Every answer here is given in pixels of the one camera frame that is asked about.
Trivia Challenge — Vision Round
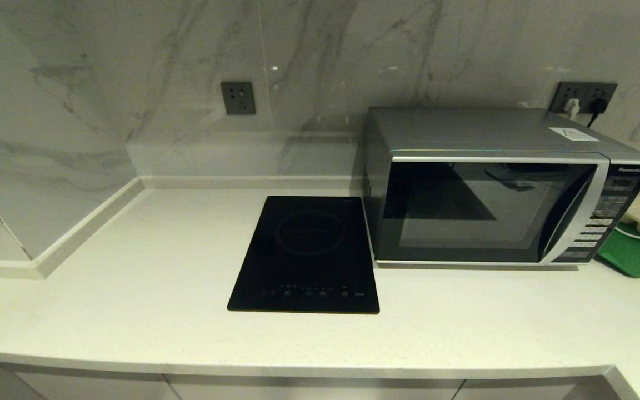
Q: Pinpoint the silver microwave oven body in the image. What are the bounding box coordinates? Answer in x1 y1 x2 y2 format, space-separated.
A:
363 107 640 271

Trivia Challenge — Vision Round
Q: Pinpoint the black induction cooktop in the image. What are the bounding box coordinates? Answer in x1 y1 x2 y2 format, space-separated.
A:
227 196 381 315

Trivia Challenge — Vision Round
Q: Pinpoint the white counter cabinet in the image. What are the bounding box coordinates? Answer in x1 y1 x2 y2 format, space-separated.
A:
0 358 640 400

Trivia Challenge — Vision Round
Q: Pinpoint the green plastic tray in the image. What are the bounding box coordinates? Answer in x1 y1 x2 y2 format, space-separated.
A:
597 222 640 278

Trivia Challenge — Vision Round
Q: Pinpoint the grey single wall socket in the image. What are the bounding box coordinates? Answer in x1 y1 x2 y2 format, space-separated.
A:
221 82 256 116

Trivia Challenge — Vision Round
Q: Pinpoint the grey double wall socket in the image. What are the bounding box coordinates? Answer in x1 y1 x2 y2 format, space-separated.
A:
551 82 618 114

